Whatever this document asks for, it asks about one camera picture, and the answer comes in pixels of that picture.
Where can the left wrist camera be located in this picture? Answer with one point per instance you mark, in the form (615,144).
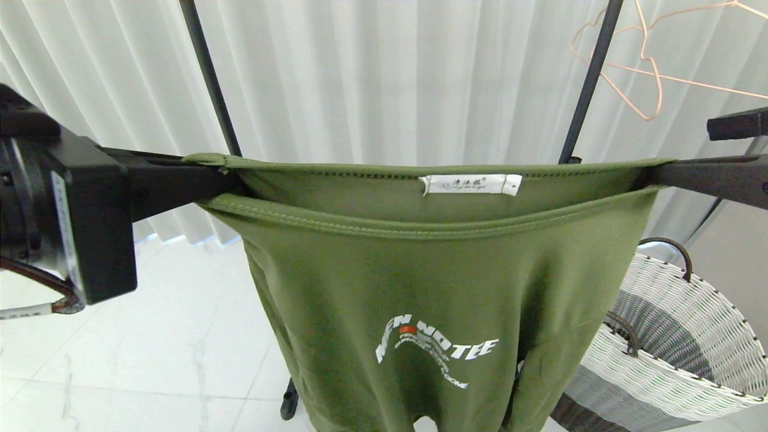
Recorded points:
(27,117)

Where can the black clothes rack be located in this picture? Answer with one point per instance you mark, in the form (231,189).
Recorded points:
(206,60)

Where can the white curtain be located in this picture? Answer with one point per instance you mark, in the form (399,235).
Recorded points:
(390,78)

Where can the white laundry basket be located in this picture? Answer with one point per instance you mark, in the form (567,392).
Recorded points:
(678,360)

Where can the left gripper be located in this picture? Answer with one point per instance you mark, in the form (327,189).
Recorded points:
(102,228)

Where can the pink clothes hanger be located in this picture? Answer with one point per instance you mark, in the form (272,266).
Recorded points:
(708,84)
(659,90)

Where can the green long-sleeved shirt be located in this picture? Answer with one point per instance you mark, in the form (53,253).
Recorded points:
(420,276)

